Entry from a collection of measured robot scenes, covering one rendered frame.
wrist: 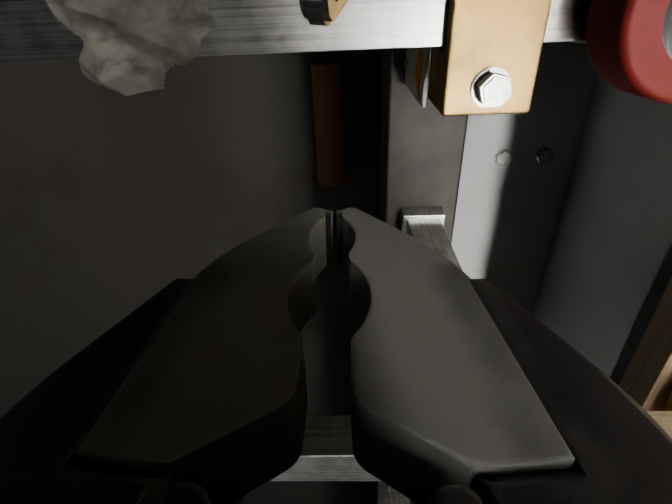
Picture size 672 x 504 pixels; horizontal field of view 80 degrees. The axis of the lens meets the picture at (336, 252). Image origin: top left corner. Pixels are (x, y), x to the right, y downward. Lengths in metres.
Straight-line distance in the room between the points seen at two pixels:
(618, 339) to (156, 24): 0.49
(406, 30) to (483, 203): 0.35
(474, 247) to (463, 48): 0.39
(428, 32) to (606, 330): 0.39
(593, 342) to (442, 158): 0.28
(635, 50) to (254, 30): 0.18
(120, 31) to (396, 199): 0.30
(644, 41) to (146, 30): 0.23
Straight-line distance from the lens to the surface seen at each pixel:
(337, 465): 0.29
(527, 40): 0.26
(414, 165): 0.44
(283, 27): 0.25
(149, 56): 0.26
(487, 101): 0.24
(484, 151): 0.54
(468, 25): 0.25
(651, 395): 0.41
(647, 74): 0.25
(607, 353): 0.54
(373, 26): 0.25
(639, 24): 0.24
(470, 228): 0.58
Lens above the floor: 1.11
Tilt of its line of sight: 58 degrees down
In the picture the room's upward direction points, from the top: 178 degrees counter-clockwise
